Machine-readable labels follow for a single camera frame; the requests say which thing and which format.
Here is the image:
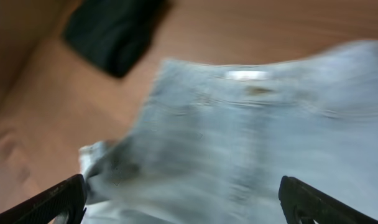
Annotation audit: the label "folded black garment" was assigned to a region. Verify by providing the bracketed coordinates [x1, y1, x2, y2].
[63, 0, 170, 78]

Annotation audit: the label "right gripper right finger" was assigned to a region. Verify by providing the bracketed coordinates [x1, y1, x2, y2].
[279, 176, 378, 224]

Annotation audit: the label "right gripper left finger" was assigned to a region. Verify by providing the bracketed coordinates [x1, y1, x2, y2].
[0, 174, 87, 224]

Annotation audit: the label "light blue denim shorts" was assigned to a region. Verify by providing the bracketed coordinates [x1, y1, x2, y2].
[80, 40, 378, 224]

